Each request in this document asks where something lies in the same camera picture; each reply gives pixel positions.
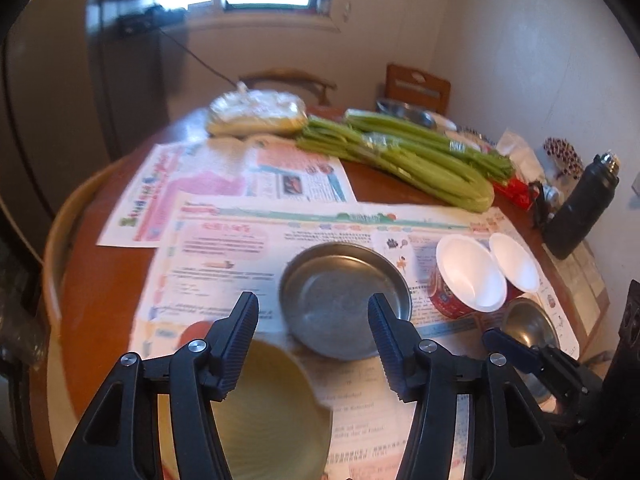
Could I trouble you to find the black water bottle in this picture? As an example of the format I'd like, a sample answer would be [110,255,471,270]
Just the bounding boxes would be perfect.
[543,150,622,261]

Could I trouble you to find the red and white bowl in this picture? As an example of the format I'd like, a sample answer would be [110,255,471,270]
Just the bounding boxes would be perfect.
[488,232,542,302]
[429,234,509,319]

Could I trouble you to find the black strap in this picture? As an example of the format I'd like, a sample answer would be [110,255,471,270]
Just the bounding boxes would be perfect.
[529,181,557,227]

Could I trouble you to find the steel bowl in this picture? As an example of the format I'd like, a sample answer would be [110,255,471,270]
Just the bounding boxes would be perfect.
[501,297,564,412]

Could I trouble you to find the small printed newspaper sheet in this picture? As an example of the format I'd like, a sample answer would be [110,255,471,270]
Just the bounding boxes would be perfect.
[96,140,357,249]

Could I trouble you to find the black cable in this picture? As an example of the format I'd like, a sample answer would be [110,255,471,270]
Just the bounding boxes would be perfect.
[159,27,237,87]

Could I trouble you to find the thin celery bunch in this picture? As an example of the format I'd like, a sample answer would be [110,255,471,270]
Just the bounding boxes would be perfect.
[344,109,516,182]

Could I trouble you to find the large printed newspaper sheet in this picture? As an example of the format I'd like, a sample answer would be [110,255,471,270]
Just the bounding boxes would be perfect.
[134,191,581,480]

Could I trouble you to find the red tissue box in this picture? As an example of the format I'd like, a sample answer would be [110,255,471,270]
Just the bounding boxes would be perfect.
[492,129,547,209]

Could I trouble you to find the thick celery bunch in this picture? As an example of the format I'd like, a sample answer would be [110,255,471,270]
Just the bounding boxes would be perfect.
[296,116,496,213]

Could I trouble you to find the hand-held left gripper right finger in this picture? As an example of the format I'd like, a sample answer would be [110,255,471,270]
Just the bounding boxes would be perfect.
[367,294,566,480]

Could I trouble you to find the clear plastic food bag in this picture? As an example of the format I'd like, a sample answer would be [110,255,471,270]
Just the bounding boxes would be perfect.
[206,82,309,139]

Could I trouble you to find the round-back wooden chair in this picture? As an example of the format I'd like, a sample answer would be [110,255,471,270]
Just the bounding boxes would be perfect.
[239,69,337,107]

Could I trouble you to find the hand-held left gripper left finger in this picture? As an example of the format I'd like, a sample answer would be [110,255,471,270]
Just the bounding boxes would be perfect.
[55,291,261,480]

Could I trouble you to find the yellow ribbed plate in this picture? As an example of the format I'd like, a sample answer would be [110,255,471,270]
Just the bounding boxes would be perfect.
[157,339,334,480]

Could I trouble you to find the steel basin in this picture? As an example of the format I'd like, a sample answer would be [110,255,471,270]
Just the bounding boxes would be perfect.
[376,97,437,129]

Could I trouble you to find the round steel plate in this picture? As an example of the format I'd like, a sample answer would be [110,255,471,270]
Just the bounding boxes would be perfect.
[278,242,414,360]

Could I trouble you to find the square-back wooden chair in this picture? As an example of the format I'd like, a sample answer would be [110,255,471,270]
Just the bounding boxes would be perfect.
[385,62,452,117]

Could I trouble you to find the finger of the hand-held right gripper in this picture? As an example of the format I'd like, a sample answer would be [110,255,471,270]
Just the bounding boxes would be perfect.
[482,328,593,413]

